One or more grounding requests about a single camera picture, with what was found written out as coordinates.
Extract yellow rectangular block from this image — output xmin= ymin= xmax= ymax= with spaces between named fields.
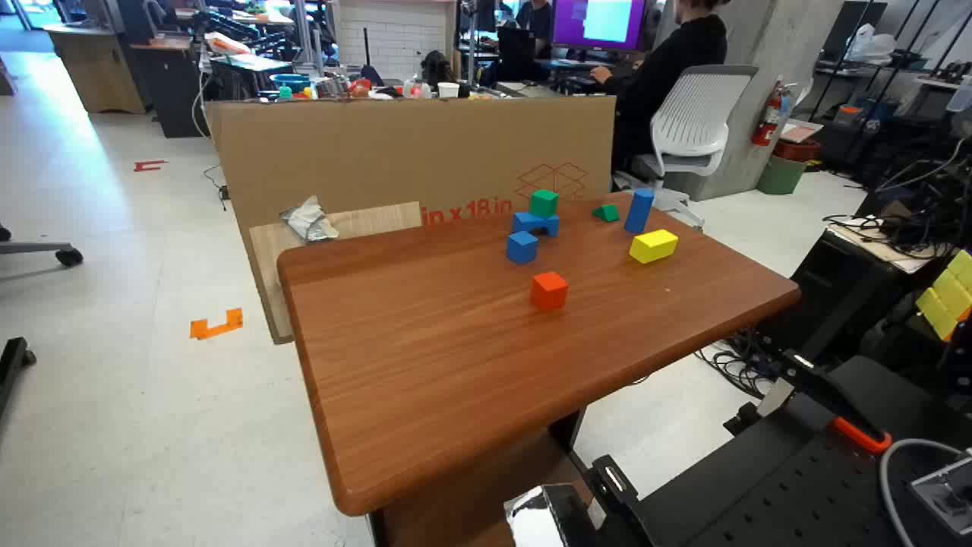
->
xmin=625 ymin=229 xmax=681 ymax=266

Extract blue cube block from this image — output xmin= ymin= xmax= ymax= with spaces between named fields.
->
xmin=505 ymin=229 xmax=540 ymax=266

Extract orange cube block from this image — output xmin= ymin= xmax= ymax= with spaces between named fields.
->
xmin=527 ymin=270 xmax=572 ymax=312

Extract blue arch block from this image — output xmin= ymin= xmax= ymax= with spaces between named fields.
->
xmin=509 ymin=210 xmax=561 ymax=241

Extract green cube block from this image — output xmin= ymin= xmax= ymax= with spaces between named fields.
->
xmin=527 ymin=186 xmax=561 ymax=219

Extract large cardboard box red print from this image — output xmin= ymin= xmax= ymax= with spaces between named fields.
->
xmin=206 ymin=95 xmax=618 ymax=255

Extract blue cylinder block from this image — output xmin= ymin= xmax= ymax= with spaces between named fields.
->
xmin=624 ymin=186 xmax=660 ymax=236

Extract crumpled grey paper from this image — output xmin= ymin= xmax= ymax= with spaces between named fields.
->
xmin=280 ymin=193 xmax=339 ymax=246

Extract light wooden board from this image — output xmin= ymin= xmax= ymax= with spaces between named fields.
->
xmin=247 ymin=197 xmax=425 ymax=346

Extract white office chair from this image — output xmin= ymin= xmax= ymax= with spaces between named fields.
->
xmin=631 ymin=65 xmax=759 ymax=193

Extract orange floor tape marker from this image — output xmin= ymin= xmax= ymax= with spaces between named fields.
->
xmin=187 ymin=306 xmax=247 ymax=342

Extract seated person in black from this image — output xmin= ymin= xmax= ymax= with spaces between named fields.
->
xmin=588 ymin=0 xmax=729 ymax=170

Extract purple computer monitor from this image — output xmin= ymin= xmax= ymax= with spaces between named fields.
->
xmin=549 ymin=0 xmax=651 ymax=53

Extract green bin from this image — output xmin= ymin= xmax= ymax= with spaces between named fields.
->
xmin=753 ymin=150 xmax=808 ymax=197

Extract black perforated breadboard table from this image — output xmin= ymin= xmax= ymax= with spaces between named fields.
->
xmin=505 ymin=351 xmax=972 ymax=547

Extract wooden cabinet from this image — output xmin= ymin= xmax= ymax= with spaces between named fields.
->
xmin=41 ymin=24 xmax=145 ymax=115

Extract grey office chair black base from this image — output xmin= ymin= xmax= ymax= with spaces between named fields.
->
xmin=0 ymin=223 xmax=85 ymax=270

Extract yellow foam pieces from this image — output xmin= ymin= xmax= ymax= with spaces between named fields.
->
xmin=914 ymin=250 xmax=972 ymax=342

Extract wooden table pedestal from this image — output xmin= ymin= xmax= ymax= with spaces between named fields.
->
xmin=369 ymin=421 xmax=600 ymax=547

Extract black floor cables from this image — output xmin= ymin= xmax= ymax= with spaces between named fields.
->
xmin=697 ymin=340 xmax=776 ymax=402

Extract grey coiled cable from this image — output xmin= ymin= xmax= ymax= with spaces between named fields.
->
xmin=879 ymin=433 xmax=972 ymax=547

